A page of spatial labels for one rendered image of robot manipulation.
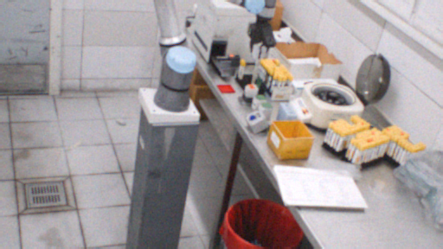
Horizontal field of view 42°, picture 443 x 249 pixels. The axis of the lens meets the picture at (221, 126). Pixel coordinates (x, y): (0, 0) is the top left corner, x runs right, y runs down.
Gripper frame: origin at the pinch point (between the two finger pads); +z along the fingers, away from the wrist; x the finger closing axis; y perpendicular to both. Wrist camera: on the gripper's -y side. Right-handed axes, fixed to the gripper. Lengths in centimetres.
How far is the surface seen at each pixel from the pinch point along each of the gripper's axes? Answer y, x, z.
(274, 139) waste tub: -38.1, 3.3, 15.4
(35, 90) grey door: 160, 84, 104
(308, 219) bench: -79, 6, 21
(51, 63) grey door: 160, 74, 83
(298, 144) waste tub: -44.9, -3.8, 13.5
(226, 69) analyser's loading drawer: 20.4, 4.8, 14.8
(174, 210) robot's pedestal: -17, 32, 67
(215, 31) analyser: 37.4, 6.8, 3.1
